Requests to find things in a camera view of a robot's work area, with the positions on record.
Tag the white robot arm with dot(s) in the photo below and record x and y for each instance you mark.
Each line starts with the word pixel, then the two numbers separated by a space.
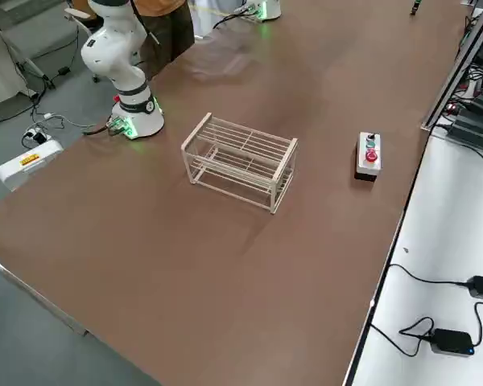
pixel 112 56
pixel 271 8

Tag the white push-button control box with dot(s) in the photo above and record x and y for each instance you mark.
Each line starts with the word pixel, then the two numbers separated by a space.
pixel 364 163

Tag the person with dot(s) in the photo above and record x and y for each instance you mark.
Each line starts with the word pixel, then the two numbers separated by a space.
pixel 173 36

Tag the white floor power strip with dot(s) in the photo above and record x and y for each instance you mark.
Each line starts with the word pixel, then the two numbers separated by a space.
pixel 38 137

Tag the white box with yellow label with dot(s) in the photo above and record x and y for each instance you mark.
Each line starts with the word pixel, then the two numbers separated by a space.
pixel 28 165

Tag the aluminium frame post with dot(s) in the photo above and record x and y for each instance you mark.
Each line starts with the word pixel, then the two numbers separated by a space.
pixel 447 88

